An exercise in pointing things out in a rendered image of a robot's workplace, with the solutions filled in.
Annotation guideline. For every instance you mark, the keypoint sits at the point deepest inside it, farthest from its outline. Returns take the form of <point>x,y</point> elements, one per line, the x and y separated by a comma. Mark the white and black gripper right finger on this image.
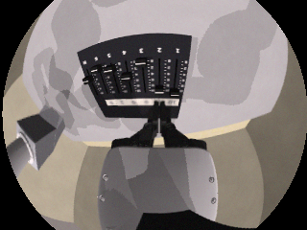
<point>175,139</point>

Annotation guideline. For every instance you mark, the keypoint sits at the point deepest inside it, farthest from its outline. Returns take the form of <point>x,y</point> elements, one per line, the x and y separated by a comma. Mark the black lighting desk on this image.
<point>155,64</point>

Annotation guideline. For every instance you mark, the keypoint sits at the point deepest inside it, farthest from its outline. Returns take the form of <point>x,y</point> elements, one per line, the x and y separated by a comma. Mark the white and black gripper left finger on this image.
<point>142,138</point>

